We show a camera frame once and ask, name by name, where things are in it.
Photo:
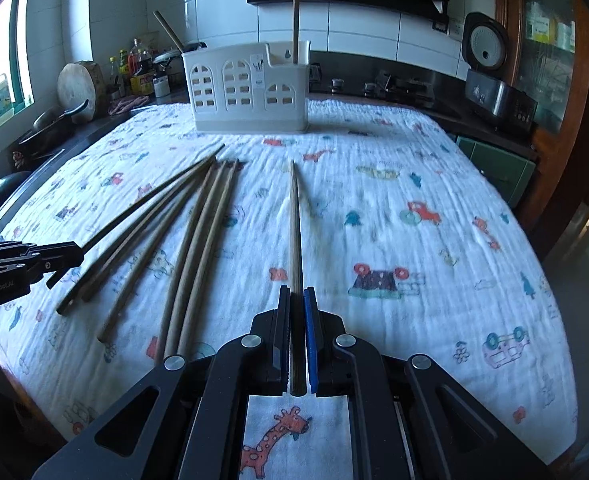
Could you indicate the dark round pot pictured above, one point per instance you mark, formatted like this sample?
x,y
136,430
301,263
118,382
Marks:
x,y
4,187

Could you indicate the white wall socket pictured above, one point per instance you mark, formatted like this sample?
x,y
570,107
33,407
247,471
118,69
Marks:
x,y
455,30

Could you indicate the dark wooden chopstick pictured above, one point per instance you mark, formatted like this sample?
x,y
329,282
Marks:
x,y
174,183
168,32
139,232
149,266
124,258

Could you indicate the pink dish cloth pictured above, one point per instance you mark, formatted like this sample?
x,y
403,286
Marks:
x,y
127,105

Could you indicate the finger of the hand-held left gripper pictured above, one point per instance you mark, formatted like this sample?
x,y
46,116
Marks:
x,y
62,252
53,275

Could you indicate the green base cabinet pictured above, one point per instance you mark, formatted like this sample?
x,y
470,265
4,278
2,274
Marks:
x,y
494,165

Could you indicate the small white jar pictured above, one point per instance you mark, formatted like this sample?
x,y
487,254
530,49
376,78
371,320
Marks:
x,y
160,87

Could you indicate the metal pot with lid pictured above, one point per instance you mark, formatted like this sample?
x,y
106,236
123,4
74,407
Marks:
x,y
167,57

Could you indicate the round wooden cutting board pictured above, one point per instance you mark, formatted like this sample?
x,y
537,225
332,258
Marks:
x,y
77,90

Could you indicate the white printed cloth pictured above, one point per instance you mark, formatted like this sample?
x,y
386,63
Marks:
x,y
399,170

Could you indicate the white plastic utensil holder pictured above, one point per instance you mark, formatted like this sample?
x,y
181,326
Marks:
x,y
244,110

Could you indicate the black rice cooker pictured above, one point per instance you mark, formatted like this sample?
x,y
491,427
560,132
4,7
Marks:
x,y
494,97

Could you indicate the green glass bottle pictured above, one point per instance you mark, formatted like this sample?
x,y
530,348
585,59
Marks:
x,y
123,67

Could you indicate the yellow cap bottle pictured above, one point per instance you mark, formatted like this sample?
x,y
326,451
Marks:
x,y
113,71

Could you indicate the wooden glass door cabinet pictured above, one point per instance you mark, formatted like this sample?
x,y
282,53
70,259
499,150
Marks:
x,y
506,10

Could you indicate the black power plug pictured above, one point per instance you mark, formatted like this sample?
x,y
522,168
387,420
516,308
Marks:
x,y
440,23

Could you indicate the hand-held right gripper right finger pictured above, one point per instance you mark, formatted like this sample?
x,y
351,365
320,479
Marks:
x,y
310,340

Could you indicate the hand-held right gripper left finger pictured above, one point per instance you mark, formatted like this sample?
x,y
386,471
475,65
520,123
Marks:
x,y
285,325

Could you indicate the black gas stove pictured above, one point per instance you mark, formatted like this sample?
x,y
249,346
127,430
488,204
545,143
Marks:
x,y
404,91

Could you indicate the light wooden chopstick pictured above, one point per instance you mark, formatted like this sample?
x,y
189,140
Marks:
x,y
207,260
296,20
294,235
194,256

